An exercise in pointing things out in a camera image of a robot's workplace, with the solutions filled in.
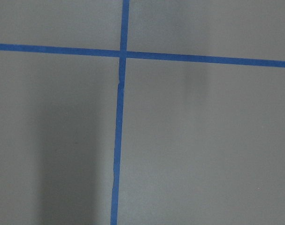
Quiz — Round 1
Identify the blue tape line lengthwise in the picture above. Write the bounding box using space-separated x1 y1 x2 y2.
110 0 130 225

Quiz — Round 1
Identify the blue tape line crosswise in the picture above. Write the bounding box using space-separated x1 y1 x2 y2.
0 44 285 68

